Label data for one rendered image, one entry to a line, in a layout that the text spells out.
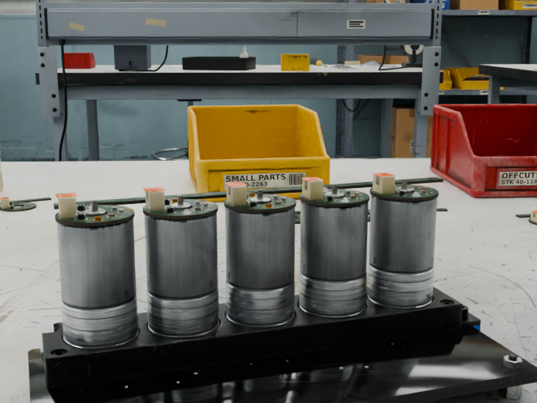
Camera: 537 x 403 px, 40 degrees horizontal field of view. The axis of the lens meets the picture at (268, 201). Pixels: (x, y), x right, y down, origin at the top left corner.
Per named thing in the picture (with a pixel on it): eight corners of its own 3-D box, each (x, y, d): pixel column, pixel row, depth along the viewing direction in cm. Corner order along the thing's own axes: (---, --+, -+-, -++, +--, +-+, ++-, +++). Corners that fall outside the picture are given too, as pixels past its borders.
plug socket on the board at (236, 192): (254, 204, 25) (254, 185, 25) (229, 206, 25) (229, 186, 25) (247, 199, 26) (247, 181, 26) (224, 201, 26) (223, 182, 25)
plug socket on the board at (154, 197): (173, 210, 24) (172, 190, 24) (146, 213, 24) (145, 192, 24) (168, 205, 25) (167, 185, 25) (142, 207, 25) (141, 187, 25)
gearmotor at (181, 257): (227, 356, 25) (225, 209, 24) (155, 366, 24) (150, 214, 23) (209, 329, 27) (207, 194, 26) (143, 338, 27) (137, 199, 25)
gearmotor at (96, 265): (145, 368, 24) (139, 216, 23) (67, 378, 23) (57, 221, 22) (133, 339, 26) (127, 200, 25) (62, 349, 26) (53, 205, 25)
